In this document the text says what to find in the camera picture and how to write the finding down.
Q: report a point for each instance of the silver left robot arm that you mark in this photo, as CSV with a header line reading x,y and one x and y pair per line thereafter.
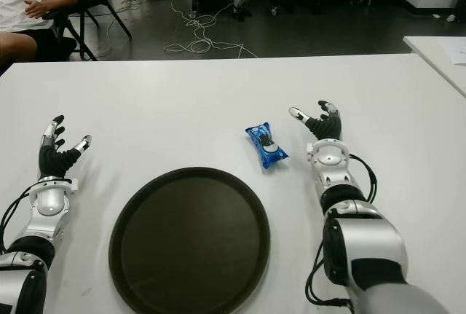
x,y
51,201

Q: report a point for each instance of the round dark brown tray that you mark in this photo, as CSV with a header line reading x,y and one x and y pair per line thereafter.
x,y
189,241

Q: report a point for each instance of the white paper sheet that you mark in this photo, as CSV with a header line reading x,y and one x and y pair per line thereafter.
x,y
457,53

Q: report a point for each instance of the white crumpled floor scrap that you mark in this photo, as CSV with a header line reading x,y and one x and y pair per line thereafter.
x,y
450,18

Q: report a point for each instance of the white neighbouring table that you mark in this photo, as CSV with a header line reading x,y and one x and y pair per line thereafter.
x,y
433,55

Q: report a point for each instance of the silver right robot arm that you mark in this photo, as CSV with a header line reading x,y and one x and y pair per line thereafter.
x,y
364,241

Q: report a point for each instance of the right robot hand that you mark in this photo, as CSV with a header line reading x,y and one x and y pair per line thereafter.
x,y
325,128

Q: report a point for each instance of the blue Oreo cookie packet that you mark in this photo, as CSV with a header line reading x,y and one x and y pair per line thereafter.
x,y
267,146

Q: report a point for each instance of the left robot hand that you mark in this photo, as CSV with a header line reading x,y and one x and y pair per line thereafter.
x,y
54,161

